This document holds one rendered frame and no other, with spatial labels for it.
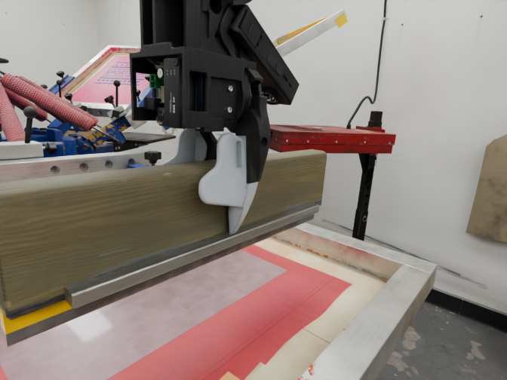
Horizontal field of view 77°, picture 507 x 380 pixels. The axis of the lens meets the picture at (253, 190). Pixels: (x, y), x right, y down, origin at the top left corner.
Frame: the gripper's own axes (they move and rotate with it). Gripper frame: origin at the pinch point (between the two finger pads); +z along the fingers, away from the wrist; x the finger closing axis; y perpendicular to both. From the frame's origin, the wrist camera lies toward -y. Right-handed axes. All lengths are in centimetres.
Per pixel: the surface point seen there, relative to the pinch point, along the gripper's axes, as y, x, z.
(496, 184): -193, 12, 23
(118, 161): -23, -67, 7
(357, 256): -25.5, 4.6, 11.8
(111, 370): 10.3, -3.3, 14.0
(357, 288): -20.2, 7.3, 13.9
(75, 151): -26, -105, 10
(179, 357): 4.9, -0.1, 14.0
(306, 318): -9.2, 5.7, 13.9
